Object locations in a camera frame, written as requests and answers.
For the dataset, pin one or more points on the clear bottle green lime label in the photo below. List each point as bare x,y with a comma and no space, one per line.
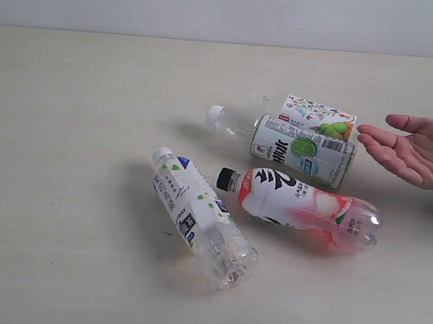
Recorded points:
325,160

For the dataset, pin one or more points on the clear bottle floral pear label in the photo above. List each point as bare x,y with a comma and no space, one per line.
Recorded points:
310,116

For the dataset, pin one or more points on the clear bottle white tea label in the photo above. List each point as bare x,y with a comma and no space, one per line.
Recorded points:
202,220

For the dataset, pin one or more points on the pink peach bottle black cap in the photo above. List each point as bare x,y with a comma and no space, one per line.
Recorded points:
346,223

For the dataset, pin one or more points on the person's open bare hand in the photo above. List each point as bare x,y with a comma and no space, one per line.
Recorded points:
408,156

